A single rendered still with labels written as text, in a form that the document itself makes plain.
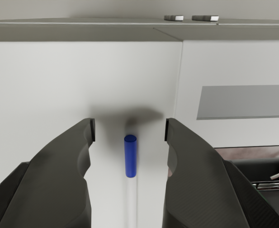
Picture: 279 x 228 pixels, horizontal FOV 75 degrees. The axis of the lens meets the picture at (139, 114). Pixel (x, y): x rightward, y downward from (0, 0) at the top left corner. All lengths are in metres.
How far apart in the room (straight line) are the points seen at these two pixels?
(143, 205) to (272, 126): 0.15
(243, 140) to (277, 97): 0.04
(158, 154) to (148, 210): 0.08
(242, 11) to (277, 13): 0.20
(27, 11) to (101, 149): 1.08
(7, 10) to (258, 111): 1.19
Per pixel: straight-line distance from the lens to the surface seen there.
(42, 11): 1.16
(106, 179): 0.18
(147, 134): 0.15
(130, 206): 0.20
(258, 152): 0.34
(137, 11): 1.09
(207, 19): 0.52
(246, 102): 0.18
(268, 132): 0.20
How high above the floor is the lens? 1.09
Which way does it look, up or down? 61 degrees down
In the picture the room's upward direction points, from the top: 172 degrees clockwise
